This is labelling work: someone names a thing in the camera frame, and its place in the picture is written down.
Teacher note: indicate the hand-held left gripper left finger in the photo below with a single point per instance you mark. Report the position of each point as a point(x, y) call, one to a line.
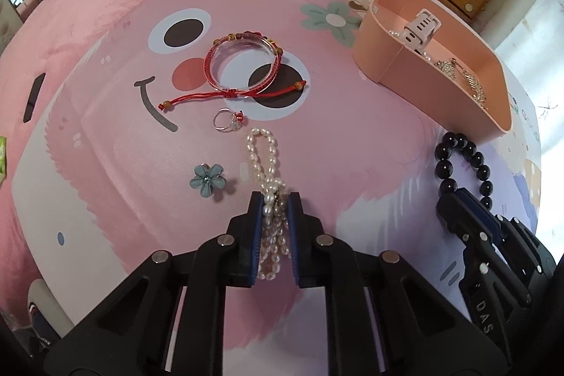
point(253, 244)

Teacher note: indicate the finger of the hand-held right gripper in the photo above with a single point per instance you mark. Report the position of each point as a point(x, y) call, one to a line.
point(473, 206)
point(524, 246)

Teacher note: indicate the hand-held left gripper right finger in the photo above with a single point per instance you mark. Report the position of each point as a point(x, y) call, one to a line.
point(294, 244)

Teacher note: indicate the gold leaf brooch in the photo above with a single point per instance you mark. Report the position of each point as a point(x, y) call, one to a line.
point(473, 87)

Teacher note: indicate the pink plastic box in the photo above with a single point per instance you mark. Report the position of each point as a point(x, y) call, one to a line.
point(396, 67)

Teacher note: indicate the blue flower hair clip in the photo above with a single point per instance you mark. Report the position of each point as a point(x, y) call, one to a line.
point(208, 181)

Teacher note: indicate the clear bangle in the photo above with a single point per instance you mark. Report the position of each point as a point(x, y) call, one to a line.
point(253, 90)

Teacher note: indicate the white leaf print curtain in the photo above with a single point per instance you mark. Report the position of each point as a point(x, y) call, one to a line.
point(542, 50)

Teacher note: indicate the pink blanket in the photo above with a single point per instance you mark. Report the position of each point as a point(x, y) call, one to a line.
point(66, 6)

